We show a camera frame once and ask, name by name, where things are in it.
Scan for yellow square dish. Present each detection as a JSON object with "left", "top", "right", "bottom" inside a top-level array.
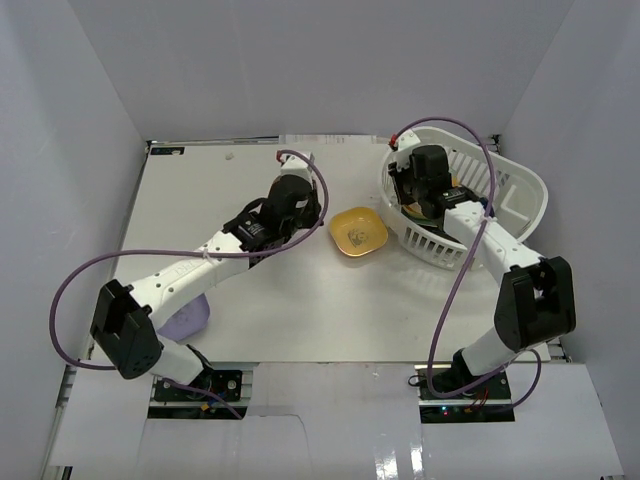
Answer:
[
  {"left": 401, "top": 202, "right": 428, "bottom": 221},
  {"left": 328, "top": 207, "right": 389, "bottom": 258}
]

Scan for purple square panda dish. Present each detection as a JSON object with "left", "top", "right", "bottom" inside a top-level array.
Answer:
[{"left": 158, "top": 294, "right": 210, "bottom": 342}]

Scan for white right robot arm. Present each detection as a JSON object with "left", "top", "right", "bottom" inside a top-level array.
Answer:
[{"left": 387, "top": 144, "right": 576, "bottom": 399}]

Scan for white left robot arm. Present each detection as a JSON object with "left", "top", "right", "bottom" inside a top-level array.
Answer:
[{"left": 90, "top": 174, "right": 321, "bottom": 399}]

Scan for white plastic dish bin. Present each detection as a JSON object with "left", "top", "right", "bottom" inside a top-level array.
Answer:
[{"left": 378, "top": 126, "right": 548, "bottom": 270}]

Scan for papers at table back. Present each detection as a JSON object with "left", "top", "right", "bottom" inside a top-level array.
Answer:
[{"left": 278, "top": 134, "right": 389, "bottom": 145}]

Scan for black label sticker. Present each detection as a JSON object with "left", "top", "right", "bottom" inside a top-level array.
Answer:
[{"left": 149, "top": 146, "right": 185, "bottom": 156}]

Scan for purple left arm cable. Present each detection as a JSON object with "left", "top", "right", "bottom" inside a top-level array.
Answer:
[{"left": 48, "top": 148, "right": 331, "bottom": 420}]

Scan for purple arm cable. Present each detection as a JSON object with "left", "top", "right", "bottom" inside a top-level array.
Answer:
[
  {"left": 394, "top": 117, "right": 543, "bottom": 414},
  {"left": 48, "top": 148, "right": 331, "bottom": 420}
]

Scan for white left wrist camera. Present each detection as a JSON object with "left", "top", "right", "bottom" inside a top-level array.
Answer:
[{"left": 276, "top": 150, "right": 313, "bottom": 182}]

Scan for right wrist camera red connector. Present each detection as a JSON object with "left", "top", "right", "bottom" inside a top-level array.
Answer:
[{"left": 388, "top": 129, "right": 421, "bottom": 152}]

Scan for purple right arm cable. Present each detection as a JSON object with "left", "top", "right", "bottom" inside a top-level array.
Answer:
[{"left": 394, "top": 117, "right": 543, "bottom": 414}]

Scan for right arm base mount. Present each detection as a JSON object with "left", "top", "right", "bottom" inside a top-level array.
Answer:
[{"left": 407, "top": 366, "right": 515, "bottom": 425}]

